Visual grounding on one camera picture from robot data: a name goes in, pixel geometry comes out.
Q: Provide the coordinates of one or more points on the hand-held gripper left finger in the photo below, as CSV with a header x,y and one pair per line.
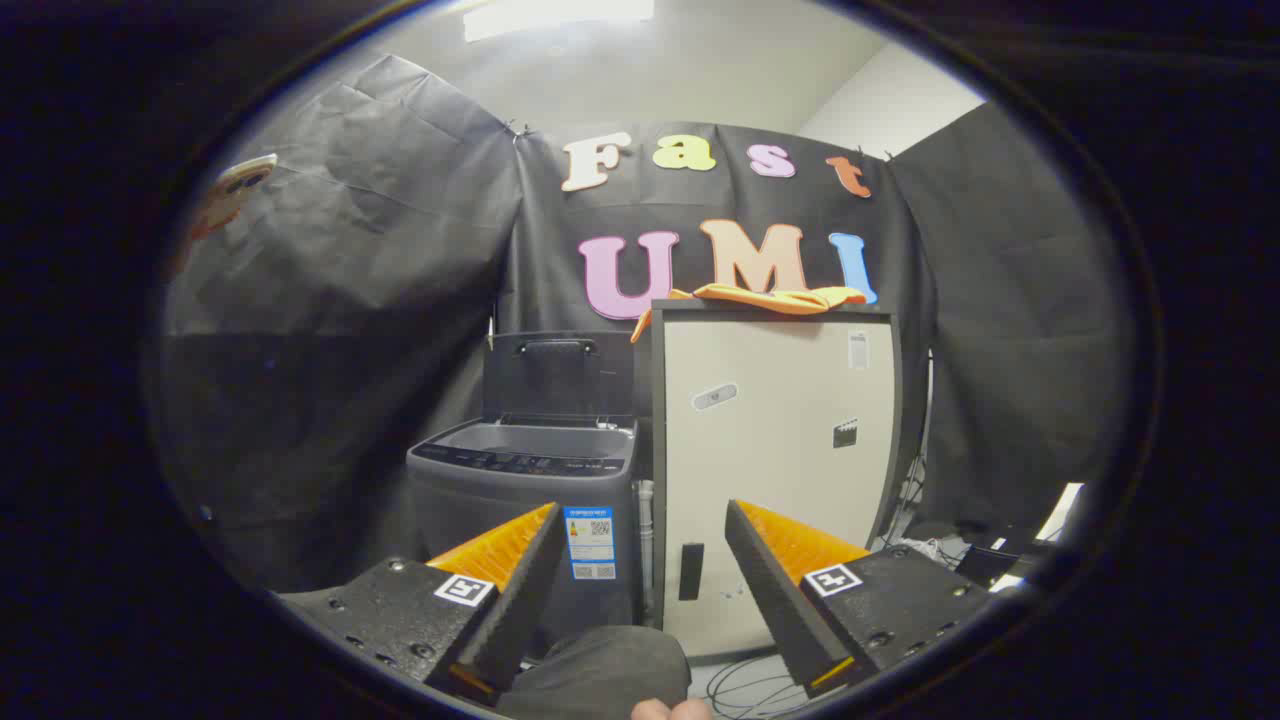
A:
x,y
520,600

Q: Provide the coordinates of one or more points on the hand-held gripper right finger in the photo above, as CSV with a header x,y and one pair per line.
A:
x,y
775,590

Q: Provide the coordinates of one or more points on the grey washing machine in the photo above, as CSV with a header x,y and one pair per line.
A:
x,y
480,500

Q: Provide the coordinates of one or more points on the orange polo shirt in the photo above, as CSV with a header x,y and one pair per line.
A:
x,y
780,298

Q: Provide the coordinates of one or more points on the person's dark trouser leg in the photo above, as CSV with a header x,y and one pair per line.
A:
x,y
600,670

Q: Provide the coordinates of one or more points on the white drain pipe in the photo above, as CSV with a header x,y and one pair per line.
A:
x,y
646,540

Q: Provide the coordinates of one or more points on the black box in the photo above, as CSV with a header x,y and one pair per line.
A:
x,y
990,565

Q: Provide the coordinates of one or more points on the black backdrop cloth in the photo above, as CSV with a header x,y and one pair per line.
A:
x,y
400,300

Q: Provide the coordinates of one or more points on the ceiling light panel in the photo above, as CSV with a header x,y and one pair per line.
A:
x,y
560,15

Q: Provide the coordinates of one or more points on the beige cabinet with black frame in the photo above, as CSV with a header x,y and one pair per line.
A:
x,y
780,450

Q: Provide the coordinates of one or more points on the round cartoon wall decoration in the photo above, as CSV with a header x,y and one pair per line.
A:
x,y
235,190

